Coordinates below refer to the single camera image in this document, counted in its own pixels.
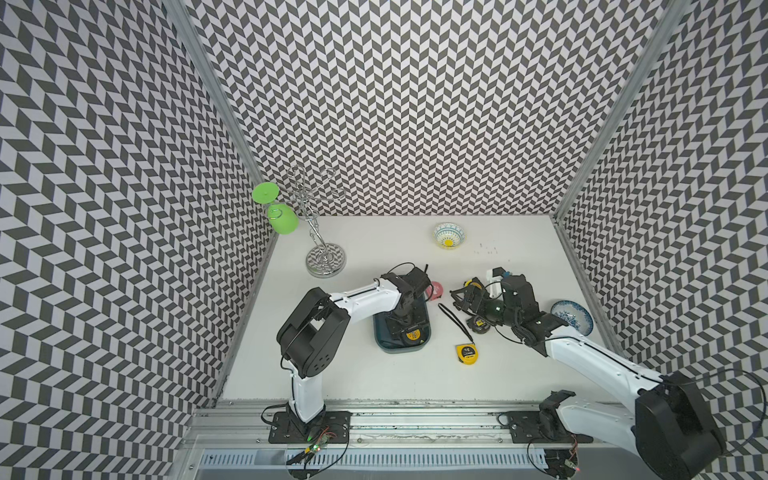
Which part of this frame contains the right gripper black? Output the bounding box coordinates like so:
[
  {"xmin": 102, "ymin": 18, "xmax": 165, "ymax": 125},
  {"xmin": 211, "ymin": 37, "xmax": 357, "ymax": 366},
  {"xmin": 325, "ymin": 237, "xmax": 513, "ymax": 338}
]
[{"xmin": 450, "ymin": 285, "xmax": 520, "ymax": 328}]

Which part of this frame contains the pink tape measure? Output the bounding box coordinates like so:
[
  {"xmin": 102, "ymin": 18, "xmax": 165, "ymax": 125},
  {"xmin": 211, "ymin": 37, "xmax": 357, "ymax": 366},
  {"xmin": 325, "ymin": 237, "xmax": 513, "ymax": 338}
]
[{"xmin": 425, "ymin": 281, "xmax": 444, "ymax": 301}]

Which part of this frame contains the black yellow tape measure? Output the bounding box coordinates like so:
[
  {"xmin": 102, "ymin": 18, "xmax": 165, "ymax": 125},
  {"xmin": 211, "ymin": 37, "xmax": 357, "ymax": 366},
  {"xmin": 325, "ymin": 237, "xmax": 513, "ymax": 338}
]
[
  {"xmin": 463, "ymin": 277, "xmax": 487, "ymax": 298},
  {"xmin": 402, "ymin": 328, "xmax": 423, "ymax": 346},
  {"xmin": 466, "ymin": 315, "xmax": 491, "ymax": 335}
]

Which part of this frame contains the teal plastic storage box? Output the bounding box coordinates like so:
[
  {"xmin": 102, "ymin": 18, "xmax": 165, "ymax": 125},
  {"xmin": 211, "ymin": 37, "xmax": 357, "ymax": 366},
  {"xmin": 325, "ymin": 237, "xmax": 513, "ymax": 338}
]
[{"xmin": 373, "ymin": 299, "xmax": 432, "ymax": 354}]

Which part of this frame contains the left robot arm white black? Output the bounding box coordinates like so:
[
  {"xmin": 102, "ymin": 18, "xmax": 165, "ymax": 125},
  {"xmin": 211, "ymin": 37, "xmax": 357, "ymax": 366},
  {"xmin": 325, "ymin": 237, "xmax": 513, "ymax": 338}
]
[{"xmin": 276, "ymin": 265, "xmax": 433, "ymax": 426}]

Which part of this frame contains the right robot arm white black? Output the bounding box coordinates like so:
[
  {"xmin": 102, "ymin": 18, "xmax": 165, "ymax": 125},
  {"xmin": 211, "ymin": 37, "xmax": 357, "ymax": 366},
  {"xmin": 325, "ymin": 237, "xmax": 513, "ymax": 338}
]
[{"xmin": 450, "ymin": 268, "xmax": 726, "ymax": 479}]

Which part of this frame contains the small yellow patterned bowl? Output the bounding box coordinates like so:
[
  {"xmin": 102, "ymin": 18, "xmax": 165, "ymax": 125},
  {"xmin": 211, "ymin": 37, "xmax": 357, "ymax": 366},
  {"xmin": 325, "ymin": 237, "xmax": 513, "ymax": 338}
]
[{"xmin": 433, "ymin": 222, "xmax": 466, "ymax": 250}]

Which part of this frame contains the blue white patterned plate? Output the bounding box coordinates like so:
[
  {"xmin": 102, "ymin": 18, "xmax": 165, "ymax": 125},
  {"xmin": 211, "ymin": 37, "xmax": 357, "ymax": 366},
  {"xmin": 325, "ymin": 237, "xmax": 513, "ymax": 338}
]
[{"xmin": 550, "ymin": 300, "xmax": 595, "ymax": 336}]

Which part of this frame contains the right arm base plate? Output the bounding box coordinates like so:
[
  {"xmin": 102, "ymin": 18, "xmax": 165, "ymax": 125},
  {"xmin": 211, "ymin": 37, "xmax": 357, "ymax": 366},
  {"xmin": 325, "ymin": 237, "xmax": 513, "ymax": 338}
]
[{"xmin": 496, "ymin": 410, "xmax": 594, "ymax": 444}]

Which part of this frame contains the chrome wire glass rack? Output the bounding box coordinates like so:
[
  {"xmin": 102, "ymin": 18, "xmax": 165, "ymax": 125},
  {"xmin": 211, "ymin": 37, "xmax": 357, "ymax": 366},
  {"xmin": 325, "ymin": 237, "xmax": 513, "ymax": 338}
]
[{"xmin": 286, "ymin": 166, "xmax": 347, "ymax": 279}]

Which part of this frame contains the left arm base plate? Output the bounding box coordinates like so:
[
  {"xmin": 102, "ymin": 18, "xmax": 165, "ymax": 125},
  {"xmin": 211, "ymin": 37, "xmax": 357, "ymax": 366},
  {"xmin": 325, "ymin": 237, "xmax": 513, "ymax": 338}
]
[{"xmin": 268, "ymin": 408, "xmax": 352, "ymax": 445}]

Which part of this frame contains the aluminium front rail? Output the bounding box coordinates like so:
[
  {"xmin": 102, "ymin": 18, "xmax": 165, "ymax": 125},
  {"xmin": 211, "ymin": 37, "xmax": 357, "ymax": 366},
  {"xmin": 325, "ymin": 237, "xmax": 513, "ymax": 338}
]
[{"xmin": 167, "ymin": 400, "xmax": 652, "ymax": 479}]

